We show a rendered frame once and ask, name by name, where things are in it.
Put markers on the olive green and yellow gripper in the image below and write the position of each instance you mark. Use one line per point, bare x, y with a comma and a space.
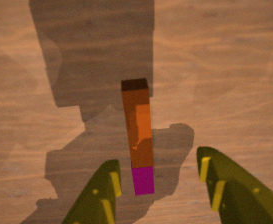
237, 195

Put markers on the magenta rectangular block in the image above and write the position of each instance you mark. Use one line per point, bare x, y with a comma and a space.
143, 180

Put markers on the orange rod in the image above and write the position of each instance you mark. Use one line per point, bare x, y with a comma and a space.
136, 103

